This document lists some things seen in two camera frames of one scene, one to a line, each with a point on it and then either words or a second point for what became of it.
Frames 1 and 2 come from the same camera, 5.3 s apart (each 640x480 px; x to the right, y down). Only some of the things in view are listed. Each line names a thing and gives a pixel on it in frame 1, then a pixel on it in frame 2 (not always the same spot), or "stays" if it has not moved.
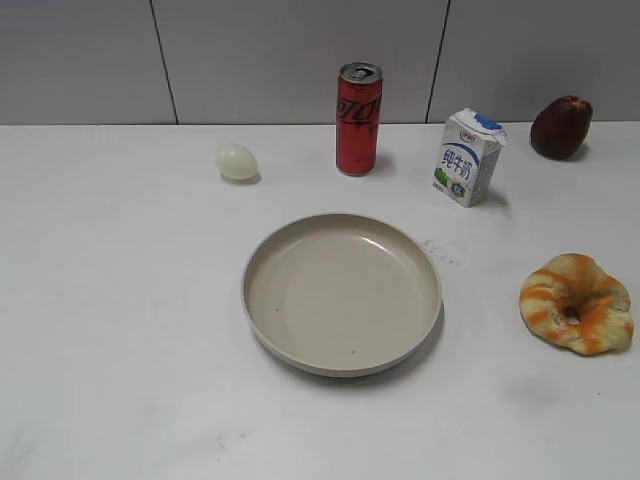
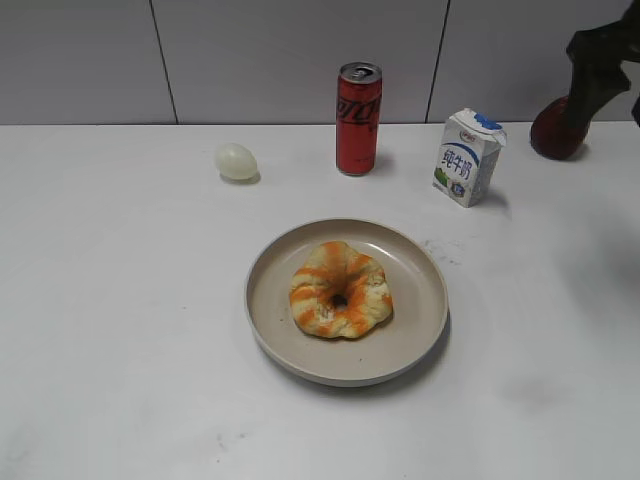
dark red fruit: x=560 y=126 stays
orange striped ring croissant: x=572 y=303 → x=339 y=293
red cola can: x=359 y=90 stays
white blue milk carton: x=468 y=156 stays
